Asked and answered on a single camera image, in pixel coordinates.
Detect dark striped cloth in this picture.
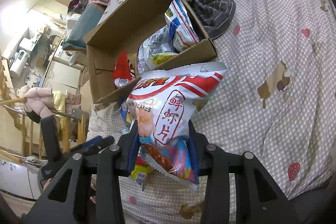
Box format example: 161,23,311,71
187,0,236,40

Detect shrimp flakes chip bag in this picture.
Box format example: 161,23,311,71
126,62,227,191

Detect brown cardboard box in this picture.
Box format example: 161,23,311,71
85,0,218,103

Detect white water heater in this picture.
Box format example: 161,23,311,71
9,50,29,79

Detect red snack bag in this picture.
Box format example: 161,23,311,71
112,51,137,89

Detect white blue striped snack bag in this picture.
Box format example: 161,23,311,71
165,0,200,52

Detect clothes pile on cushion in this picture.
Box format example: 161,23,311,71
67,0,88,15

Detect blue cookie snack bag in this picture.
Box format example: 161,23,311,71
119,101,133,129

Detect silver grey snack bag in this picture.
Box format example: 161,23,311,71
137,26,178,73

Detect white washing machine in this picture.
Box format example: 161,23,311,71
59,44,75,60

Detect pink puffer jacket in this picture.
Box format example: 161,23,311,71
17,85,55,123

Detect patterned white bedsheet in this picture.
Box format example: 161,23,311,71
89,0,335,223

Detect yellow snack bag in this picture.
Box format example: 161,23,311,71
130,156,154,187

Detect teal cushion by bed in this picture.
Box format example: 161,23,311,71
63,3,106,52

